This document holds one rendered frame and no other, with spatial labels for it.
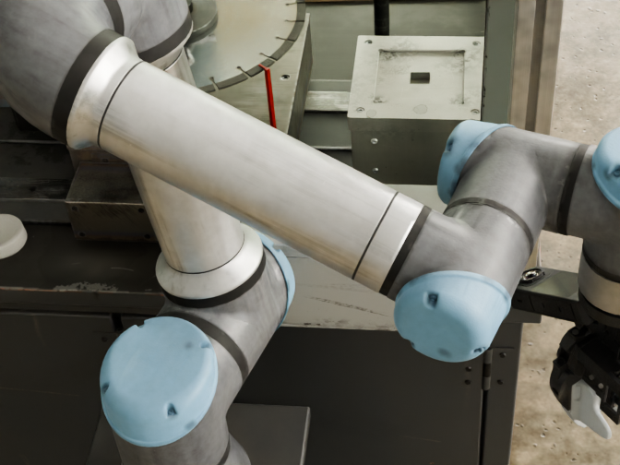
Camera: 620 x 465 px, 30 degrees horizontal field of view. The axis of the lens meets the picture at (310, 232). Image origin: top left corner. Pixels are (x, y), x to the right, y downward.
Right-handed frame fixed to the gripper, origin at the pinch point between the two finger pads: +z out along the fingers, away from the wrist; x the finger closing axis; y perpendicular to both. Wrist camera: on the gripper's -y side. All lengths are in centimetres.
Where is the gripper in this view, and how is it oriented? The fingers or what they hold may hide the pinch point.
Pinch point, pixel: (581, 411)
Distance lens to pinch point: 118.0
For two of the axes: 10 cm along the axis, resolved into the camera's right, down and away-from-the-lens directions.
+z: 0.7, 7.1, 7.1
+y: 5.4, 5.7, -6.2
